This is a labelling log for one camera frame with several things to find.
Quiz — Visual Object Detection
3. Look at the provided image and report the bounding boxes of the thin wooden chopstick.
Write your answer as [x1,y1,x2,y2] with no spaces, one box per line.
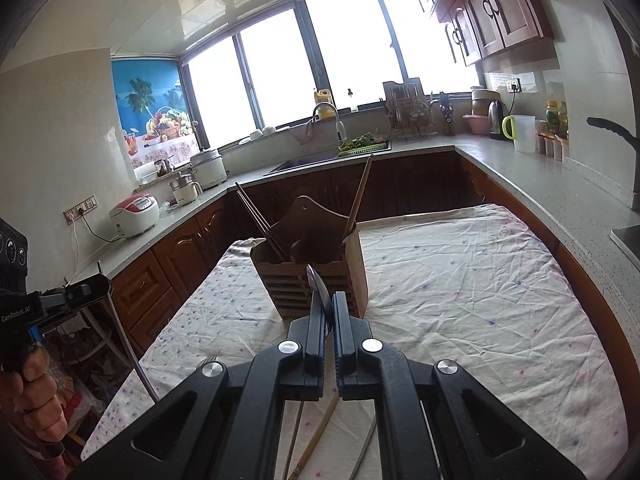
[282,402,304,480]

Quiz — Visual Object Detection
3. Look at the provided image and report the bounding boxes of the white and red rice cooker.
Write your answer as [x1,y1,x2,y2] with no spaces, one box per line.
[109,192,161,239]

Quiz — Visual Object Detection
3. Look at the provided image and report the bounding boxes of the wooden lower cabinets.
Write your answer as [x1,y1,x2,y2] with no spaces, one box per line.
[107,152,640,376]

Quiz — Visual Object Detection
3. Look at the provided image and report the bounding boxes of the brown wooden chopstick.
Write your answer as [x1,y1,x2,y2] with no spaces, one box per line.
[235,182,286,263]
[240,183,290,262]

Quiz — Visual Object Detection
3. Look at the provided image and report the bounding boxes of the black-handled scissors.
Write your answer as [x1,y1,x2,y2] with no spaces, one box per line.
[439,92,457,137]

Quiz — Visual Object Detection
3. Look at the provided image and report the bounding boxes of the fruit print window blind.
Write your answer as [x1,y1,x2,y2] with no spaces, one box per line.
[111,59,198,171]

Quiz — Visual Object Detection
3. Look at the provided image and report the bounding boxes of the beige pot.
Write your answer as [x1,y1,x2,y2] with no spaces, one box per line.
[470,89,502,117]

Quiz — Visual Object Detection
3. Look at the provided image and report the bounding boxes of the light bamboo chopstick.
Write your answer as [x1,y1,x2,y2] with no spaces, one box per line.
[292,400,341,480]

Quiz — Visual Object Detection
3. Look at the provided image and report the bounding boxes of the stainless steel kettle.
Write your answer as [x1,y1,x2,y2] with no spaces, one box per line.
[487,100,507,141]

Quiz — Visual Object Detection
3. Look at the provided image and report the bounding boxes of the white metal rack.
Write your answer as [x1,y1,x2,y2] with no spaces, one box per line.
[75,305,132,363]

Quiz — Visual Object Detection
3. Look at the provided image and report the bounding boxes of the stainless steel stove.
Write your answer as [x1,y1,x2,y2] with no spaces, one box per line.
[609,224,640,262]

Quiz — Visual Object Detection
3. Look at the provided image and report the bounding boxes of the wooden spoon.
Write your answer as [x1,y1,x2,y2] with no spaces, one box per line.
[341,156,374,248]

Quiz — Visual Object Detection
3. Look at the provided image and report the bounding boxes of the small white electric pot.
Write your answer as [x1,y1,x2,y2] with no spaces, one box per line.
[168,172,204,208]

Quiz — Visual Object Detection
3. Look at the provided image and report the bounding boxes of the chrome kitchen faucet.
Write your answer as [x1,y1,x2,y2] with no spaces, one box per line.
[312,102,348,144]

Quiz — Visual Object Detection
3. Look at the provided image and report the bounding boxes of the green-handled white pitcher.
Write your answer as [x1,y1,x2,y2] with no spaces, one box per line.
[501,114,537,155]

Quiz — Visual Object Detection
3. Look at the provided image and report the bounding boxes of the pink basin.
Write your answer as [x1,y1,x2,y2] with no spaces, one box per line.
[462,114,493,136]

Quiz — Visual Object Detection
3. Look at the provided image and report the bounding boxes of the stainless steel utensil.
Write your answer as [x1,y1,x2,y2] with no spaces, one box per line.
[305,265,335,341]

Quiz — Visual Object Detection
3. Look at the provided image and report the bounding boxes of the wooden upper cabinets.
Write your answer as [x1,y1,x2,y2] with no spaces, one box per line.
[395,0,556,67]

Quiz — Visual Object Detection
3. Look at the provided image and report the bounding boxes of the metal chopstick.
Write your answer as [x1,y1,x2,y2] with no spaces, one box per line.
[98,260,159,403]

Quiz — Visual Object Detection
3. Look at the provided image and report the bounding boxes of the person's left hand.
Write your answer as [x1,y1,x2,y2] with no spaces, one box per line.
[0,346,67,458]

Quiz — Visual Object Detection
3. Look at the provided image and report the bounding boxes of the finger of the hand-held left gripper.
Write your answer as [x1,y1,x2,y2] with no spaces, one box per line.
[30,277,114,319]

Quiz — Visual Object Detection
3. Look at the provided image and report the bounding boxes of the wooden cabinets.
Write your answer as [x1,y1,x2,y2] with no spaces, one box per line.
[107,152,640,376]
[395,0,556,67]

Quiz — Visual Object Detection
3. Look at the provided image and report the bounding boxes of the wall socket strip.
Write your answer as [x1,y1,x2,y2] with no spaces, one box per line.
[64,195,99,224]

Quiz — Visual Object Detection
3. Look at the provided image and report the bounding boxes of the large white rice cooker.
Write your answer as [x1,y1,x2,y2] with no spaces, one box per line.
[190,147,231,191]

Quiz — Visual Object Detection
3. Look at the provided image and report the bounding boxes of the kitchen sink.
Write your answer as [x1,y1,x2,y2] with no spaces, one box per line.
[263,140,393,176]

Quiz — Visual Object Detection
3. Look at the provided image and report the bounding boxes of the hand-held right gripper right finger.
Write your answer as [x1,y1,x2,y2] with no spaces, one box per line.
[332,294,588,480]

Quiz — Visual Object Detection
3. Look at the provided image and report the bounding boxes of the bamboo utensil holder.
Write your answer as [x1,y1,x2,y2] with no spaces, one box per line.
[250,195,370,322]

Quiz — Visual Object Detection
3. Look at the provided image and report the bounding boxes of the metal dish rack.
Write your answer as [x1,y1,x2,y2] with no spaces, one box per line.
[382,77,441,141]

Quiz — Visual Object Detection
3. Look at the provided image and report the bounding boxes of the kitchen window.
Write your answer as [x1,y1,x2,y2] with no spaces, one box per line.
[177,0,481,147]

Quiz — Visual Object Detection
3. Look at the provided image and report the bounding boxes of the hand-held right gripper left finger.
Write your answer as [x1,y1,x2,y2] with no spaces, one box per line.
[65,294,333,480]

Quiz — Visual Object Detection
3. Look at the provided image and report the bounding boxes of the floral print tablecloth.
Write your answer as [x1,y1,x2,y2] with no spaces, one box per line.
[80,203,630,480]

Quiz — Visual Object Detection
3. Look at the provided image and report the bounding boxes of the green basket of vegetables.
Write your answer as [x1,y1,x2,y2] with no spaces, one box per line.
[337,133,391,155]

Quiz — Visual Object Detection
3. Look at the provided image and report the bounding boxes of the row of condiment bottles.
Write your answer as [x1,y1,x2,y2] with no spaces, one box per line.
[534,100,571,162]

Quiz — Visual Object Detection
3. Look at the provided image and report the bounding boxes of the yellow bottle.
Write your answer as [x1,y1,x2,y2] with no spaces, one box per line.
[313,88,334,121]

